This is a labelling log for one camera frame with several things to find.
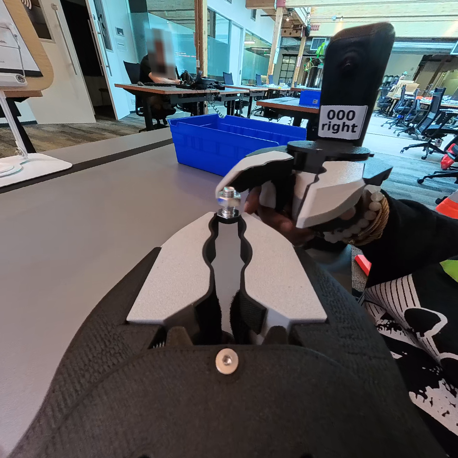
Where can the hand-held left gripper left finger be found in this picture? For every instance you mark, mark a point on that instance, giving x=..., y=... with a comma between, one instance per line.
x=175, y=279

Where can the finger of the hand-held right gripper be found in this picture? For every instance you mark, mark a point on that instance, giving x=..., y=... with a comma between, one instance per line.
x=247, y=172
x=329, y=193

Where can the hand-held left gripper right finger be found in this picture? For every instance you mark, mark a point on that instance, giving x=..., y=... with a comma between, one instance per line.
x=279, y=279

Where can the silver hex nut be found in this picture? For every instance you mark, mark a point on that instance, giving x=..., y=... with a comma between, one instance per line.
x=229, y=194

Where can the silver hex bolt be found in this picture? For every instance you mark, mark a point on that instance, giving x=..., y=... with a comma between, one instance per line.
x=228, y=210

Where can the blue plastic bin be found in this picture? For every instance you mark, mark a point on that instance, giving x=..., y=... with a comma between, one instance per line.
x=207, y=147
x=309, y=97

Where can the person's right forearm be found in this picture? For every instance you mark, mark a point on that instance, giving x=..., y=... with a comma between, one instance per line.
x=422, y=240

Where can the green plant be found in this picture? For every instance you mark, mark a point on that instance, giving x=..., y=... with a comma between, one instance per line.
x=317, y=54

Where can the wooden office desk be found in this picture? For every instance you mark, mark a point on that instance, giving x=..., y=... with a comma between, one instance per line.
x=286, y=106
x=179, y=89

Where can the small red object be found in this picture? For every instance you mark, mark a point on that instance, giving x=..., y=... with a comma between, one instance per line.
x=363, y=265

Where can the orange traffic cone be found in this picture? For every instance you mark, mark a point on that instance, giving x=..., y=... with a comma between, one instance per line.
x=448, y=207

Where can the wooden pillar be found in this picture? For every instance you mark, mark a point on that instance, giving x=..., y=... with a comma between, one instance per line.
x=201, y=36

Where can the black printed shirt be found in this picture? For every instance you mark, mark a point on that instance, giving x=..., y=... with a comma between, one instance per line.
x=422, y=343

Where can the white sign stand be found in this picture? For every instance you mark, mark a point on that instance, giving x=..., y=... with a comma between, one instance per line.
x=36, y=168

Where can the instruction sign board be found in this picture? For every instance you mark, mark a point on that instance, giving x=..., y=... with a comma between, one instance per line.
x=25, y=43

